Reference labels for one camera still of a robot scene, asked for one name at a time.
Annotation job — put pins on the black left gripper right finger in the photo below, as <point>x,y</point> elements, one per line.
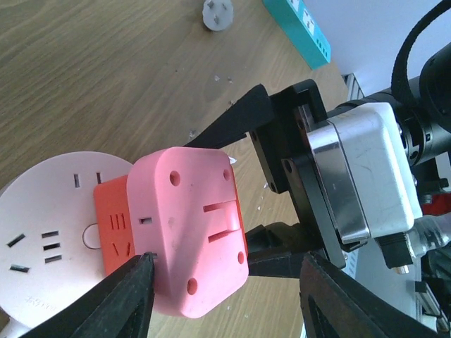
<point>335,305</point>

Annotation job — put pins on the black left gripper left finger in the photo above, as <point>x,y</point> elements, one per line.
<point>119,306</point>

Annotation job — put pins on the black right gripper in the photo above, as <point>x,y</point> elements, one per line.
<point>278,125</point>

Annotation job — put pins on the pink square plug adapter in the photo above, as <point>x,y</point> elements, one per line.
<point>184,209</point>

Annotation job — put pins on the pink round power socket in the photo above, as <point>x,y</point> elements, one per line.
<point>50,249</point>

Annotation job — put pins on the red cube socket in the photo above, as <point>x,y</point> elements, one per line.
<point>114,225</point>

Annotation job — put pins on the teal power strip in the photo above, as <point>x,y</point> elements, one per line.
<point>293,17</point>

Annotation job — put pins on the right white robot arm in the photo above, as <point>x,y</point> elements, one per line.
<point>421,107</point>

